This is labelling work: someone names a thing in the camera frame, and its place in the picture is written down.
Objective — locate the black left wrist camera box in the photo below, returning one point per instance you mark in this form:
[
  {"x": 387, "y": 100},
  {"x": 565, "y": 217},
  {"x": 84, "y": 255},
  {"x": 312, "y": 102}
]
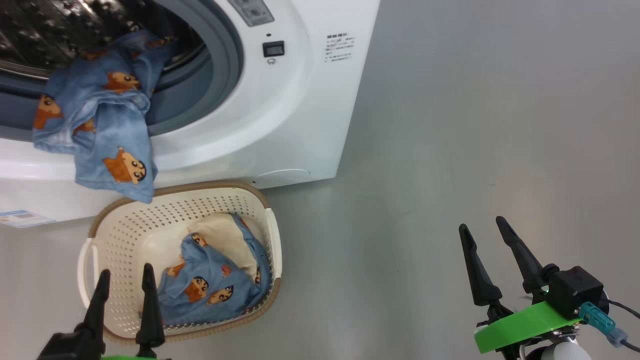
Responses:
[{"x": 65, "y": 347}]

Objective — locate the white front-load washing machine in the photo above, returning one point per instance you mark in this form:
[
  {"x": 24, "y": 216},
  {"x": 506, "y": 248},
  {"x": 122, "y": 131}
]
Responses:
[{"x": 280, "y": 120}]

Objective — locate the blue energy label sticker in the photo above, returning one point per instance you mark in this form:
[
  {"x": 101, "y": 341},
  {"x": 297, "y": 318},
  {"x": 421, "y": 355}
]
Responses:
[{"x": 22, "y": 218}]

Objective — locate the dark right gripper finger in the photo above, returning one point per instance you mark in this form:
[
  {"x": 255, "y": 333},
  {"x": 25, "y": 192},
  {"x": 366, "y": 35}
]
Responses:
[
  {"x": 525, "y": 265},
  {"x": 480, "y": 280}
]

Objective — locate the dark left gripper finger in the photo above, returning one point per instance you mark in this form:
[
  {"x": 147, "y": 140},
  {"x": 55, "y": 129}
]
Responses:
[
  {"x": 150, "y": 320},
  {"x": 97, "y": 320}
]

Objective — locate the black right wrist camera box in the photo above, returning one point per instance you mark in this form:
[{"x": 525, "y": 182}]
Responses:
[{"x": 575, "y": 290}]

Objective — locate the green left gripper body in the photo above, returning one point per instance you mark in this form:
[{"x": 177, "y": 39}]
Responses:
[{"x": 125, "y": 358}]

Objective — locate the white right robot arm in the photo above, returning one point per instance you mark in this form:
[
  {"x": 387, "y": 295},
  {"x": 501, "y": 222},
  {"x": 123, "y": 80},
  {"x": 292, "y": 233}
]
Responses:
[{"x": 560, "y": 352}]

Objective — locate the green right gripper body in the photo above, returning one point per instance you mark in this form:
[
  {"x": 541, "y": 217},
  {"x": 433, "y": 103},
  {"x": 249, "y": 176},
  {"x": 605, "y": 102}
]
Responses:
[{"x": 525, "y": 325}]

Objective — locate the blue cartoon print garment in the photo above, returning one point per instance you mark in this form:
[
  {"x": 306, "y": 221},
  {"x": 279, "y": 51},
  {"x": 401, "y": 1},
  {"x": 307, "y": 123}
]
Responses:
[{"x": 110, "y": 120}]

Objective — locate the grey warning sticker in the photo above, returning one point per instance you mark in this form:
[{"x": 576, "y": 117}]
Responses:
[{"x": 252, "y": 11}]

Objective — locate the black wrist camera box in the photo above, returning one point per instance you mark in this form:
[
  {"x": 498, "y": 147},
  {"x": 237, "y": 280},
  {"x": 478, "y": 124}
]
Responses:
[
  {"x": 65, "y": 347},
  {"x": 575, "y": 290}
]

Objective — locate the cream perforated laundry basket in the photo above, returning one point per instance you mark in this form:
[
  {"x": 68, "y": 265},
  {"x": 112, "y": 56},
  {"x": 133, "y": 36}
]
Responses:
[{"x": 125, "y": 235}]

